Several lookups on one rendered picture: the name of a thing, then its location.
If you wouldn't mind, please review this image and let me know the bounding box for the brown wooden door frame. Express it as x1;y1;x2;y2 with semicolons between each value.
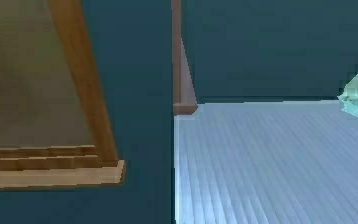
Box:
170;0;199;117

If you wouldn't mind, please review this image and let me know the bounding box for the wooden framed window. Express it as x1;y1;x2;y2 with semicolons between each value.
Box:
0;0;126;191

